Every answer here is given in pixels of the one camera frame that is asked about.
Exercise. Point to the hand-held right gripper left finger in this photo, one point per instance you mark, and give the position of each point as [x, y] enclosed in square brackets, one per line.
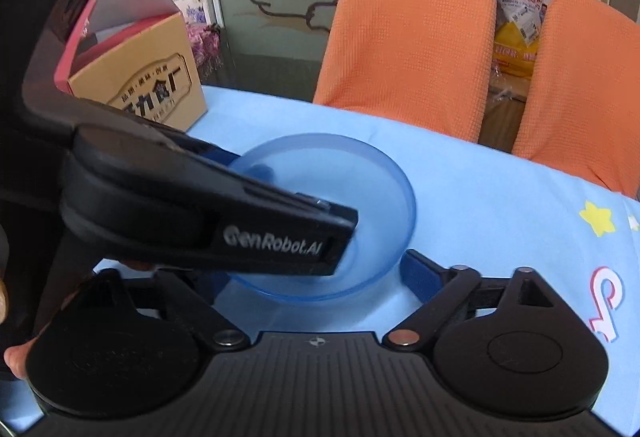
[200, 313]

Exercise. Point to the translucent blue bowl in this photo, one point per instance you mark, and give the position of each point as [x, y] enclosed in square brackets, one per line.
[372, 217]

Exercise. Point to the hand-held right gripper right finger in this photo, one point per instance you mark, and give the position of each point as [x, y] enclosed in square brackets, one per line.
[420, 275]

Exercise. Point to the orange chair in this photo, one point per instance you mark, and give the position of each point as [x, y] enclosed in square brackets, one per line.
[405, 42]
[585, 87]

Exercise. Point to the red and brown cracker box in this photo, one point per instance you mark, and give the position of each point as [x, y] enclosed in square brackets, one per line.
[145, 67]

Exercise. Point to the person's left hand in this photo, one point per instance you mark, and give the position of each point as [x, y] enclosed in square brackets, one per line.
[16, 361]

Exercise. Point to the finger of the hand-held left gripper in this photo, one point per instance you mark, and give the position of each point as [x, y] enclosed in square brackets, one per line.
[250, 172]

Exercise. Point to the blue cartoon pig tablecloth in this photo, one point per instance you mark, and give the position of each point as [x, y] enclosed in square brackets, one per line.
[480, 217]

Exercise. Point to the yellow snack packet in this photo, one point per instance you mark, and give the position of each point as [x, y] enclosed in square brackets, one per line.
[520, 17]

